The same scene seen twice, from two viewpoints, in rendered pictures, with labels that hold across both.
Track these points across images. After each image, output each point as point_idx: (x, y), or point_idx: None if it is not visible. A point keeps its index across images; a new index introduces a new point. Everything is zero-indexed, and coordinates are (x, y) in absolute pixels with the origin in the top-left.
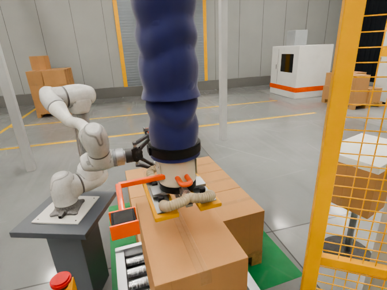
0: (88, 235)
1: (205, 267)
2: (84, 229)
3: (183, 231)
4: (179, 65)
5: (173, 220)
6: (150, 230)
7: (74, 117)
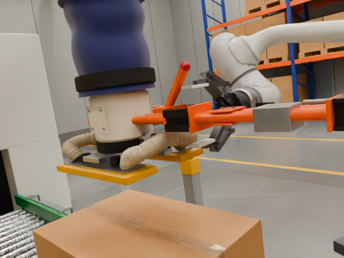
0: (343, 255)
1: (86, 208)
2: None
3: (130, 220)
4: None
5: (157, 224)
6: (179, 206)
7: (317, 21)
